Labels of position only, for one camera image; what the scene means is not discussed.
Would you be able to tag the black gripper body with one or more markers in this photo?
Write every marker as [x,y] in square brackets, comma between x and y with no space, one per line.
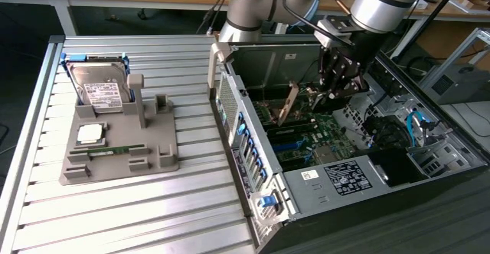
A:
[364,47]

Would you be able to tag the graphics card with metal bracket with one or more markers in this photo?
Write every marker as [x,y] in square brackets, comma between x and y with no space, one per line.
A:
[287,105]

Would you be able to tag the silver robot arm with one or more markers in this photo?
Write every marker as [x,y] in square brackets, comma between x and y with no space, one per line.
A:
[382,4]

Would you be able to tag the perforated metal disk bay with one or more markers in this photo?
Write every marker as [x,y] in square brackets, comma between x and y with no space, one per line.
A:
[355,116]

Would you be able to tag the open black PC case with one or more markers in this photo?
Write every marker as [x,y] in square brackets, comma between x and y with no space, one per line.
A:
[267,64]

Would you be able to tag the black cooling fan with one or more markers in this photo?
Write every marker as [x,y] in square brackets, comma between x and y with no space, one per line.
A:
[382,130]

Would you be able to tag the black stand pole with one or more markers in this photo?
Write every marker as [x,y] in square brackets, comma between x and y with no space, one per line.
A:
[432,19]

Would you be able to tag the green motherboard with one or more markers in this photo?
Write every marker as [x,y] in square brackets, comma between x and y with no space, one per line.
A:
[324,139]

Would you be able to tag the CPU socket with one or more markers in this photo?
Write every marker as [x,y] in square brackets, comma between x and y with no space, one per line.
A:
[271,112]

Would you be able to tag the blue expansion slot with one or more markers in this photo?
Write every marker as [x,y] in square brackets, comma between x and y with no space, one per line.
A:
[288,146]

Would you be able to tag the grey computer tower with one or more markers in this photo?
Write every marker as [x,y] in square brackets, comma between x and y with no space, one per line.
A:
[459,85]

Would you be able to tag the grey metal disk bay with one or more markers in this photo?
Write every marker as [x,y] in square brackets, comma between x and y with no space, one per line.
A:
[432,162]

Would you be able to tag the grey power supply unit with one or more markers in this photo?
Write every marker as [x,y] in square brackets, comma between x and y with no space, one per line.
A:
[306,191]

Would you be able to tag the blue case latch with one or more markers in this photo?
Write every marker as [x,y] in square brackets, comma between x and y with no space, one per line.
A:
[266,201]

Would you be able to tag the hard disk in blue caddy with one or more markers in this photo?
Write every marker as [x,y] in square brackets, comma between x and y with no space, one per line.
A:
[99,93]

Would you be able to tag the green RAM stick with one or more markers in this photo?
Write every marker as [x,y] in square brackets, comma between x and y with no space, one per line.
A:
[108,150]

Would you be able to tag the grey plastic parts rack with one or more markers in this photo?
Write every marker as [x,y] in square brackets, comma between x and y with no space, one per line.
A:
[115,165]

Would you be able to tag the silver CPU chip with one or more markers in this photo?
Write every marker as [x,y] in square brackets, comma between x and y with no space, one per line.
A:
[89,133]

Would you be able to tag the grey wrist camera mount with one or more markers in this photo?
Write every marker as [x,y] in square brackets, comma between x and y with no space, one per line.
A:
[336,26]

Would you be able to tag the aluminium profile frame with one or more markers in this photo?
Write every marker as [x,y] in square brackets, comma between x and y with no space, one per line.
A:
[473,40]

